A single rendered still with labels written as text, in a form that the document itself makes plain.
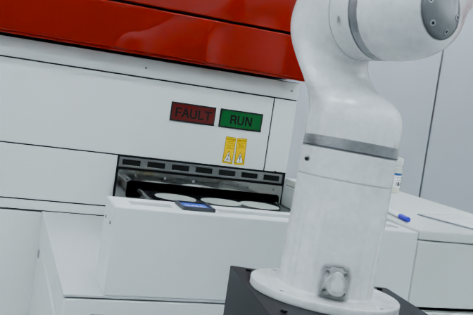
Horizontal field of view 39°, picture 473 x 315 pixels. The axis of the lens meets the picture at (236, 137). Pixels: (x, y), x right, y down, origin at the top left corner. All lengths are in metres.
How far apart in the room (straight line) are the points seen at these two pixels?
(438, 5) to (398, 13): 0.05
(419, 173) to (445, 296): 2.53
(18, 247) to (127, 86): 0.46
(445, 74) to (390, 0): 3.09
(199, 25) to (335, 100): 0.88
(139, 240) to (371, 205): 0.40
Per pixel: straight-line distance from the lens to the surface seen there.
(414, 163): 3.80
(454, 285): 1.34
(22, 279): 1.71
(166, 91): 1.68
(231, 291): 0.93
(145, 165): 1.68
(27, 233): 1.68
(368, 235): 0.82
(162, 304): 1.10
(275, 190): 1.79
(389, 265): 1.25
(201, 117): 1.70
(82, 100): 1.65
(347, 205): 0.80
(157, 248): 1.07
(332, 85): 0.83
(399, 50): 0.80
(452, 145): 3.93
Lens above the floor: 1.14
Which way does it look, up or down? 3 degrees down
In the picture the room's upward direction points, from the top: 8 degrees clockwise
